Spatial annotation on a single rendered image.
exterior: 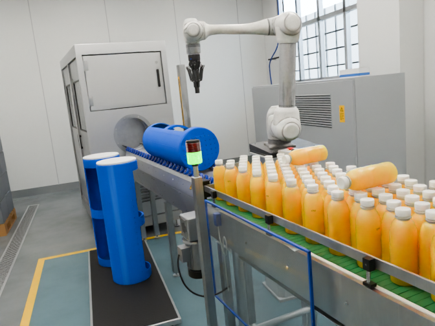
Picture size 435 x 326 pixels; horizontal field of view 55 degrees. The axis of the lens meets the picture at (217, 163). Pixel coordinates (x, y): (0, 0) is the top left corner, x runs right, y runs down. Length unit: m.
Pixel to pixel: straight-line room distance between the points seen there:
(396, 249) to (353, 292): 0.18
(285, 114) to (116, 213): 1.33
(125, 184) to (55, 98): 4.55
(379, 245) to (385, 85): 2.61
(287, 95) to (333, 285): 1.45
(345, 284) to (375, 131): 2.57
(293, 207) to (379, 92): 2.33
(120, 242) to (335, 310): 1.94
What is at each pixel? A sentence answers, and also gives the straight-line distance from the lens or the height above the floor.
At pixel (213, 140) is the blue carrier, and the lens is 2.71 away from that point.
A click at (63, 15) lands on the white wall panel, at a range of 7.44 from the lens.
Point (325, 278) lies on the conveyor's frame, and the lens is 1.38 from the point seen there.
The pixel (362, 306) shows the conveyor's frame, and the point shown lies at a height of 0.83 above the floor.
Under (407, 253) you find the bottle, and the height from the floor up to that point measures 0.99.
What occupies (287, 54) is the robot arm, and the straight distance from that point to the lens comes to 2.54.
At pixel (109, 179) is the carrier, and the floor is 0.93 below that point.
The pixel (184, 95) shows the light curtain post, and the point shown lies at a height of 1.43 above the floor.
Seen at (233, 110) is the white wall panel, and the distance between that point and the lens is 7.78.
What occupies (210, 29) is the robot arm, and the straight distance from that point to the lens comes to 2.50.
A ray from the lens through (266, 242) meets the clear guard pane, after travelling 1.54.
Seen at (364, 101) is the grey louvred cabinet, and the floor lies 1.24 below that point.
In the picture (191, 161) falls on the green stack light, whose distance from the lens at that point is 1.75.
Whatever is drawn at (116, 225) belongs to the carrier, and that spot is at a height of 0.60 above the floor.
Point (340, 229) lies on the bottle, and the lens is 1.38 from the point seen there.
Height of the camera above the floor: 1.46
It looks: 10 degrees down
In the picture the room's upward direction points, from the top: 6 degrees counter-clockwise
